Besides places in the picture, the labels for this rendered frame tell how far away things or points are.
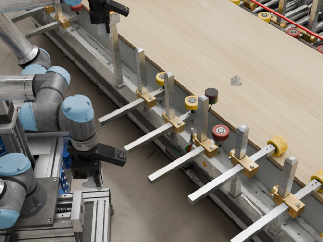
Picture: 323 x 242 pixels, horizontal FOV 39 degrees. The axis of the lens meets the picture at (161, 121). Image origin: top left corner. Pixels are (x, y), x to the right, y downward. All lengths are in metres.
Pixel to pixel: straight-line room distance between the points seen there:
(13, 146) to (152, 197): 1.38
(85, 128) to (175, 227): 1.77
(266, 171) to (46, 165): 1.03
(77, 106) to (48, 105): 0.09
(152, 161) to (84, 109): 2.09
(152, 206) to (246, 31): 1.25
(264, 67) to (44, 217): 1.44
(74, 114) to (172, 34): 1.71
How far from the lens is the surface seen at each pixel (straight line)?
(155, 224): 2.91
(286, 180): 1.78
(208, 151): 2.11
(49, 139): 2.14
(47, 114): 1.21
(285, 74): 2.53
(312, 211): 2.17
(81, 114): 1.17
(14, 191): 1.59
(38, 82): 1.32
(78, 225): 1.81
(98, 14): 1.96
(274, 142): 2.03
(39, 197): 1.75
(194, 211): 2.96
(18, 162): 1.64
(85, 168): 1.32
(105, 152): 1.31
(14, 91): 1.35
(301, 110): 2.33
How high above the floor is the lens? 2.43
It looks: 44 degrees down
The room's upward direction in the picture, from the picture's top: 3 degrees counter-clockwise
